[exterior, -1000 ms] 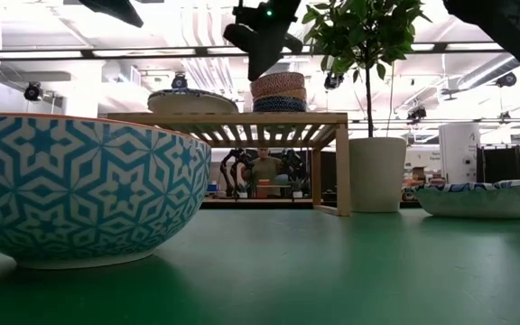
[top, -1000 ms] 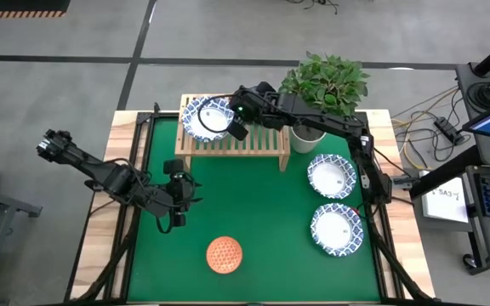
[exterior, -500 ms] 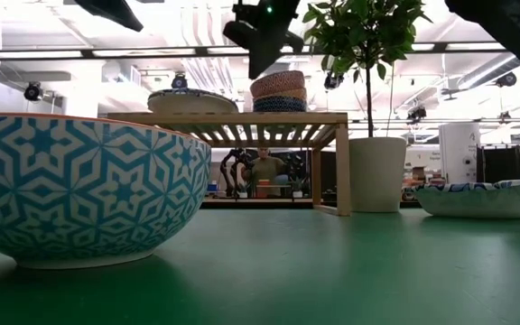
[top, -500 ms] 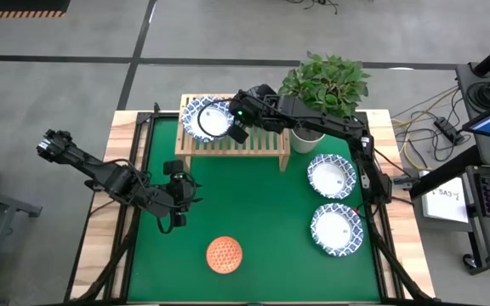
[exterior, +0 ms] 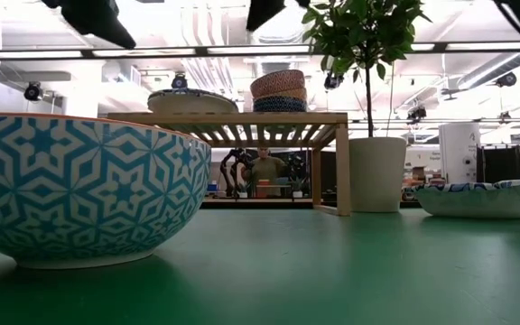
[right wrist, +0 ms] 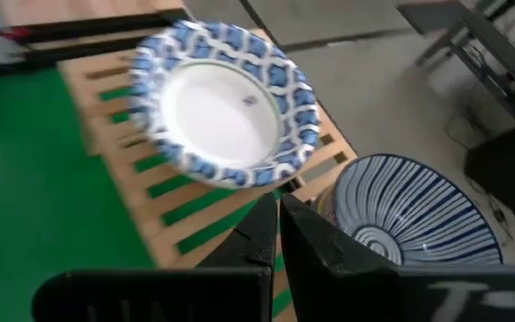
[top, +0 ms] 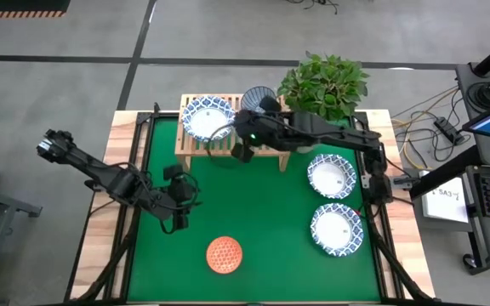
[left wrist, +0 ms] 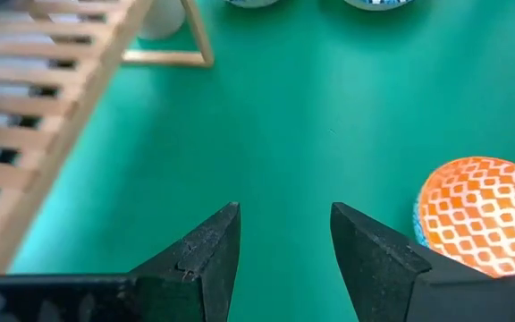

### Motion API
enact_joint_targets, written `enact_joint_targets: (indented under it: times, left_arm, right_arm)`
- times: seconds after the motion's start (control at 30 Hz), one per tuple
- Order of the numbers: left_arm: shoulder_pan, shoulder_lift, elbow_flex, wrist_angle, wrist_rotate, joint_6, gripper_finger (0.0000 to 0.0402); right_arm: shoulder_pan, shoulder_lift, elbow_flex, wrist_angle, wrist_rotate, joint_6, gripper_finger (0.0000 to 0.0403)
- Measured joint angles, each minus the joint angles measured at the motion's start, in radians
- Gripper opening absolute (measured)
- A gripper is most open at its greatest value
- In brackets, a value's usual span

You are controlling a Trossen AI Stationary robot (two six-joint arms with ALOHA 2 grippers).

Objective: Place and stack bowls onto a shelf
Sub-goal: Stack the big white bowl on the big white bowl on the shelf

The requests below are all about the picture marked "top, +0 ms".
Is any slatted wooden shelf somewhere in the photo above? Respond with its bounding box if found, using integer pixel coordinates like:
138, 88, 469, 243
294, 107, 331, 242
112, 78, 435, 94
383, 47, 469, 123
174, 93, 292, 173

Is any orange lattice ceramic bowl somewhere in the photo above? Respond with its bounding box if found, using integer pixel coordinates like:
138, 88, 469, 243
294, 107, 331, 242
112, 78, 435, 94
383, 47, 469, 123
205, 235, 244, 275

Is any blue white striped bowl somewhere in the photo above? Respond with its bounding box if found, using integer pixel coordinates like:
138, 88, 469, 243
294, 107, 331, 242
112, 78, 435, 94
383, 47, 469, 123
240, 86, 277, 114

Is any black right camera cable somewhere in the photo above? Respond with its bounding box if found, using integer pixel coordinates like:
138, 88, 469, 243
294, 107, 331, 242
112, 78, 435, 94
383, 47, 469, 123
205, 123, 236, 159

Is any white plant pot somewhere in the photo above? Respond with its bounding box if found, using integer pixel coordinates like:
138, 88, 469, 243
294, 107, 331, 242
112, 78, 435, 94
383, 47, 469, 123
290, 144, 321, 155

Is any blue white patterned paper bowl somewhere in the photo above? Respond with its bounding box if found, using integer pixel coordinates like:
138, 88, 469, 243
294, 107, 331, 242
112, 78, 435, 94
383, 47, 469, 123
306, 153, 357, 200
310, 202, 364, 258
180, 95, 236, 143

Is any grey equipment cart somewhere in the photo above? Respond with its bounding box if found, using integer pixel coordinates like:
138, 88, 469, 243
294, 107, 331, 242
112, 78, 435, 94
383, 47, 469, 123
455, 62, 490, 275

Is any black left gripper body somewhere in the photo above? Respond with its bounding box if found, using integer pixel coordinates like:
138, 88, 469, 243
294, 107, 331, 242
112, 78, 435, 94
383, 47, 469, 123
162, 164, 202, 233

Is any white labelled board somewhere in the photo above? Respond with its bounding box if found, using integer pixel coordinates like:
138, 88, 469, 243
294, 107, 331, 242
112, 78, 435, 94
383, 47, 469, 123
419, 186, 470, 224

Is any black orange hazard mat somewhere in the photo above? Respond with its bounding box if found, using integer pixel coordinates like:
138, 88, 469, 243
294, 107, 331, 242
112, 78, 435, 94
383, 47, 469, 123
0, 0, 71, 19

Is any green table mat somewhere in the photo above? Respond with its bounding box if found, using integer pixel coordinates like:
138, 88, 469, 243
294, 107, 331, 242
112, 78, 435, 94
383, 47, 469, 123
126, 115, 382, 303

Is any black diagonal beam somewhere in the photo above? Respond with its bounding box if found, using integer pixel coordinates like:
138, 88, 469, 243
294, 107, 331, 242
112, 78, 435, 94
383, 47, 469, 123
409, 144, 484, 200

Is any black aluminium table frame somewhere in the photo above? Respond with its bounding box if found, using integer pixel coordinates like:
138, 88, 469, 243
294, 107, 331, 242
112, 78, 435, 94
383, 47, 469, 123
64, 101, 437, 306

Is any black power strip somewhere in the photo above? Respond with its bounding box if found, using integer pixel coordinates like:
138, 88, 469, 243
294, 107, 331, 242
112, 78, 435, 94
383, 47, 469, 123
433, 116, 464, 146

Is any black cable bundle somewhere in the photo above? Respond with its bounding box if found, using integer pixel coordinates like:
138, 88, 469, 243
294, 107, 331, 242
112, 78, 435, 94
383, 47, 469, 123
286, 0, 339, 14

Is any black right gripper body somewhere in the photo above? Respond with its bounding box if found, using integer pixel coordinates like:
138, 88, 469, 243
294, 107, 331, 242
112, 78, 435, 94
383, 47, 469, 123
231, 95, 291, 164

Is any yellow floor cable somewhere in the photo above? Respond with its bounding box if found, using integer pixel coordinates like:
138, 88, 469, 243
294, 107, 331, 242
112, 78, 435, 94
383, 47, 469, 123
391, 87, 461, 171

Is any green leafy plant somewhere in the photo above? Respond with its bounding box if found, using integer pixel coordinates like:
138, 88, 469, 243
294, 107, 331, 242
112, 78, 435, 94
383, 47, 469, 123
276, 51, 370, 122

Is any coiled black cable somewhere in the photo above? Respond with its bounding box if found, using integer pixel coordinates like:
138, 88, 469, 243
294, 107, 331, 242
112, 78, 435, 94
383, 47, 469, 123
467, 80, 490, 112

